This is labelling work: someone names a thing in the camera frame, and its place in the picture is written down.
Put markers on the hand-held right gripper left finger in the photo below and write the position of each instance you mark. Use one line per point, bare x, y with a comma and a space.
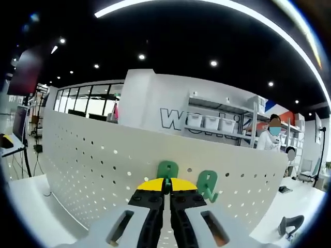
103, 232

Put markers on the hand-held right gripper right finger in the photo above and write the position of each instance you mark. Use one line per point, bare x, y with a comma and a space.
232, 232

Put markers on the green hook assembly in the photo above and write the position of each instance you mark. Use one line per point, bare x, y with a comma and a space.
201, 182
161, 171

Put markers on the white perforated mounting plate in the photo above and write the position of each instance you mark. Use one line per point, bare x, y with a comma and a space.
103, 155

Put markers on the white side table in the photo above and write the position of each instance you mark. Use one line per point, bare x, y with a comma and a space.
18, 149

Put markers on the monitor with reddish display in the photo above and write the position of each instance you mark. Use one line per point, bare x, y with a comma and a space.
20, 124

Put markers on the small colourful packet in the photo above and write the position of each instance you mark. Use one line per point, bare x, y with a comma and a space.
291, 236

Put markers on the grey curved stand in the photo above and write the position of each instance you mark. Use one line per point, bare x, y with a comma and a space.
291, 223

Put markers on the dark flat tray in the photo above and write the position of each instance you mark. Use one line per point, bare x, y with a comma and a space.
285, 189

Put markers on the large hanging dark screen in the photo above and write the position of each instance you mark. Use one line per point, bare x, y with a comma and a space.
26, 72

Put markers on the pale green office chair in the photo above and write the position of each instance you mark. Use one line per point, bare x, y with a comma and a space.
309, 173

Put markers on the white storage bin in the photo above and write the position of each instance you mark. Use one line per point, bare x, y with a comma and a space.
195, 121
212, 122
228, 124

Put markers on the grey metal shelf rack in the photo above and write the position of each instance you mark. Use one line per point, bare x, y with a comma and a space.
254, 124

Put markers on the person in white shirt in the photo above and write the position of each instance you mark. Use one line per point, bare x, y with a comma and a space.
297, 140

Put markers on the red hanging cloth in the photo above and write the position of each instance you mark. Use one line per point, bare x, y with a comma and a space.
116, 113

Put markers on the stack of white boxes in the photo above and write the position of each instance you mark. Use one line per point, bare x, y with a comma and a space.
256, 103

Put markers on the ceiling spotlights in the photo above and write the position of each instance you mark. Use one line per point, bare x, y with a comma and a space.
141, 56

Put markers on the ceiling light strip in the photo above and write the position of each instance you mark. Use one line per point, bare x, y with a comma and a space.
232, 10

